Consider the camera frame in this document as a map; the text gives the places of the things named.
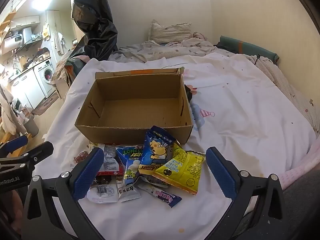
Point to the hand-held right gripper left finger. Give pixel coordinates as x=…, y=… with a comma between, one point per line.
x=87, y=172

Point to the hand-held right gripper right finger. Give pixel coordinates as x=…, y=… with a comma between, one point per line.
x=220, y=172

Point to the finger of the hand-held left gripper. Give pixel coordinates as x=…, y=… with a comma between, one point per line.
x=40, y=152
x=15, y=145

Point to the white red snack packet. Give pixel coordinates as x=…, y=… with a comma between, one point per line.
x=111, y=163

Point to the white yellow snack packet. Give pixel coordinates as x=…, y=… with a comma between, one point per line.
x=96, y=145

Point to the blue white snack packet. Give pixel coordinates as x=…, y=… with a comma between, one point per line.
x=130, y=160

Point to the blue bear snack packet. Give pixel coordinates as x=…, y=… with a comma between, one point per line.
x=155, y=150

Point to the brown cardboard box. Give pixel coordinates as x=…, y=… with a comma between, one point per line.
x=130, y=110

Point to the orange white snack packet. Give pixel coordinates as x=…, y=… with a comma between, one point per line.
x=80, y=158

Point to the dark brown snack packet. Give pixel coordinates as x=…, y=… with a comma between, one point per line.
x=102, y=179

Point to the grey trash bin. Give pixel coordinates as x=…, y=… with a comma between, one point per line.
x=31, y=126

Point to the white barcode snack packet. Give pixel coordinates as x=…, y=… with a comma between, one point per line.
x=102, y=193

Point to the hanging white clothing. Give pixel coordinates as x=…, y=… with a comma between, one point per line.
x=7, y=115

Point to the small white grey packet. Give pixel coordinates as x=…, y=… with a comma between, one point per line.
x=127, y=192

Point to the patterned floor rug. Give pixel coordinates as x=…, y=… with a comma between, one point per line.
x=46, y=102

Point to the purple snack bar packet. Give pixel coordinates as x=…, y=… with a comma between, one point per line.
x=167, y=200

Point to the white kitchen cabinet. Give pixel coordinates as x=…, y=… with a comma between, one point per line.
x=30, y=87

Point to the dark speckled snack packet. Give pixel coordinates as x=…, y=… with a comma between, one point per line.
x=156, y=182

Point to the white printed bed sheet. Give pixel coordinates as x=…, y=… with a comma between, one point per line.
x=237, y=105

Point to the white washing machine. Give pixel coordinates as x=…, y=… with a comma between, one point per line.
x=45, y=75

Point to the small black object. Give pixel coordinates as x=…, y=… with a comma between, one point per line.
x=189, y=92

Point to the grey cloth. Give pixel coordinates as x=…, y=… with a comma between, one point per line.
x=302, y=205

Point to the teal orange bag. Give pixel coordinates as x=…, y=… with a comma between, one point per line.
x=73, y=67

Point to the white water heater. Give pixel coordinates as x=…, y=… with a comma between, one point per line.
x=12, y=43

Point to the tall white cabinet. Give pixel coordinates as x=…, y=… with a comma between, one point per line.
x=53, y=30

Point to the green rolled mat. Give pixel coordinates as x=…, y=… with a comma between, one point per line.
x=245, y=46

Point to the black plastic bag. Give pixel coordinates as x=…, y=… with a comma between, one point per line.
x=95, y=30

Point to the floral grey duvet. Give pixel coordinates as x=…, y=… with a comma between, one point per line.
x=150, y=50

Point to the ceiling light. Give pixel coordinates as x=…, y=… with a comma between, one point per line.
x=40, y=3

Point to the patterned pillow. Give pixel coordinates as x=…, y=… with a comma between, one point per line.
x=170, y=32

